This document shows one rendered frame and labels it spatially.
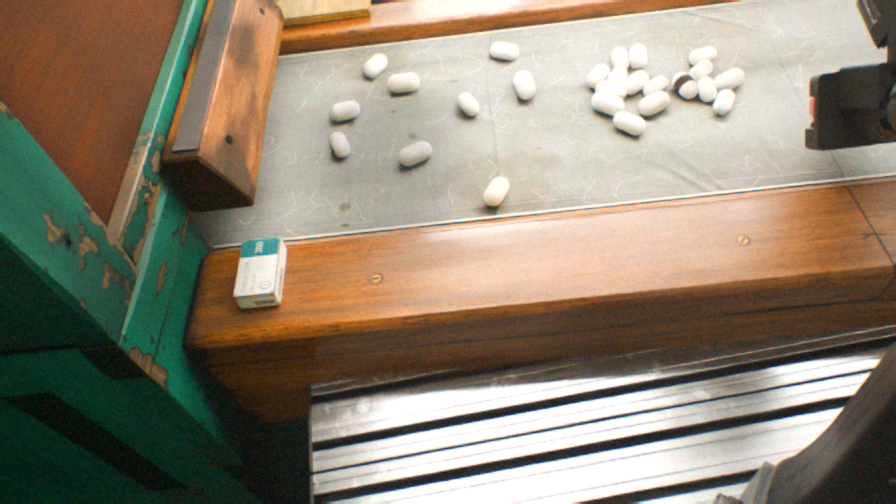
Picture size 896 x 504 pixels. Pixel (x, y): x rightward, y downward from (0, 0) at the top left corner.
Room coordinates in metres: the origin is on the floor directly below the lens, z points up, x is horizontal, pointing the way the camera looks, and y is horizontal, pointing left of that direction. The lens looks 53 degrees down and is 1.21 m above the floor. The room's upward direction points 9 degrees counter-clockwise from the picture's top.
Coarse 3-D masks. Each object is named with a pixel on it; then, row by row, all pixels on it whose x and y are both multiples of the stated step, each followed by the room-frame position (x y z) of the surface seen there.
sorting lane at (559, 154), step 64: (768, 0) 0.66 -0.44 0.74; (832, 0) 0.64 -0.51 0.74; (320, 64) 0.67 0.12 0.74; (448, 64) 0.63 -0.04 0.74; (512, 64) 0.61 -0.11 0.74; (576, 64) 0.59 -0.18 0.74; (768, 64) 0.54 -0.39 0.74; (832, 64) 0.52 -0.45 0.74; (320, 128) 0.55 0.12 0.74; (384, 128) 0.53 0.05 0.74; (448, 128) 0.52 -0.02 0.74; (512, 128) 0.50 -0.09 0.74; (576, 128) 0.49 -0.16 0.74; (704, 128) 0.46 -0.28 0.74; (768, 128) 0.44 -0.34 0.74; (256, 192) 0.47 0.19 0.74; (320, 192) 0.45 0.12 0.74; (384, 192) 0.44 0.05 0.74; (448, 192) 0.42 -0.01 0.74; (512, 192) 0.41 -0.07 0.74; (576, 192) 0.40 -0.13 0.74; (640, 192) 0.39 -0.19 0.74; (704, 192) 0.37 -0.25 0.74
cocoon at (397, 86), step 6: (390, 78) 0.59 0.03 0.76; (396, 78) 0.59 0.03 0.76; (402, 78) 0.59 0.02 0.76; (408, 78) 0.59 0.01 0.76; (414, 78) 0.59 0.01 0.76; (390, 84) 0.59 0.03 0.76; (396, 84) 0.58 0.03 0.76; (402, 84) 0.58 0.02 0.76; (408, 84) 0.58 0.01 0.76; (414, 84) 0.58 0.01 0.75; (396, 90) 0.58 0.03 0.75; (402, 90) 0.58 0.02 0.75; (408, 90) 0.58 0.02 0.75; (414, 90) 0.58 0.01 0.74
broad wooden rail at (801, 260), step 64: (768, 192) 0.35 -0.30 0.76; (832, 192) 0.33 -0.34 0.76; (320, 256) 0.35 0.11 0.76; (384, 256) 0.34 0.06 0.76; (448, 256) 0.33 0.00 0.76; (512, 256) 0.32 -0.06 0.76; (576, 256) 0.31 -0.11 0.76; (640, 256) 0.30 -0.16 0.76; (704, 256) 0.29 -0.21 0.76; (768, 256) 0.28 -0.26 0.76; (832, 256) 0.27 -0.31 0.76; (192, 320) 0.30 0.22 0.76; (256, 320) 0.29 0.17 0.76; (320, 320) 0.28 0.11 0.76; (384, 320) 0.27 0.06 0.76; (448, 320) 0.27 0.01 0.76; (512, 320) 0.26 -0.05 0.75; (576, 320) 0.26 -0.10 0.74; (640, 320) 0.26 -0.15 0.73; (704, 320) 0.25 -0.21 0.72; (768, 320) 0.25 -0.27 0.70; (832, 320) 0.25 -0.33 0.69; (256, 384) 0.28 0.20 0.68
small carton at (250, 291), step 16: (256, 240) 0.36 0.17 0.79; (272, 240) 0.36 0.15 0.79; (240, 256) 0.35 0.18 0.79; (256, 256) 0.34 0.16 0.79; (272, 256) 0.34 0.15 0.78; (240, 272) 0.33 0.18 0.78; (256, 272) 0.33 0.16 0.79; (272, 272) 0.32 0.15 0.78; (240, 288) 0.31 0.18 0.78; (256, 288) 0.31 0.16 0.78; (272, 288) 0.31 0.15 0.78; (240, 304) 0.31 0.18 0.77; (256, 304) 0.30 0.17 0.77; (272, 304) 0.30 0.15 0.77
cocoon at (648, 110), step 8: (648, 96) 0.50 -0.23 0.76; (656, 96) 0.49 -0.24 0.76; (664, 96) 0.49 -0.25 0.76; (640, 104) 0.49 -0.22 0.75; (648, 104) 0.49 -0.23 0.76; (656, 104) 0.49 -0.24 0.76; (664, 104) 0.49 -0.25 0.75; (640, 112) 0.49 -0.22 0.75; (648, 112) 0.48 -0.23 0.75; (656, 112) 0.48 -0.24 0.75
